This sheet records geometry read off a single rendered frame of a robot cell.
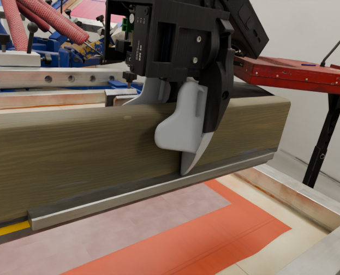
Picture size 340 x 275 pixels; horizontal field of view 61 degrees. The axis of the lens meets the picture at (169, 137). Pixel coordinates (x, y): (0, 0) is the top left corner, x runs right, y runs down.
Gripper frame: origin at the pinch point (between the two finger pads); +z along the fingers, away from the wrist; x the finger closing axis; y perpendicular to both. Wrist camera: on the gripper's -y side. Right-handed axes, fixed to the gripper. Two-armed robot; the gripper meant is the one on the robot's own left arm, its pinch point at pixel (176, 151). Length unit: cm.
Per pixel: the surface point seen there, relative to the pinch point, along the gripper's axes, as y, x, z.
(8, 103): 5, -60, 13
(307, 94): -200, -83, 24
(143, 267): 2.7, 0.6, 14.1
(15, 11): -7, -105, -8
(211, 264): -4.6, 4.4, 14.0
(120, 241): 3.0, -4.3, 14.0
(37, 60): -6, -72, 4
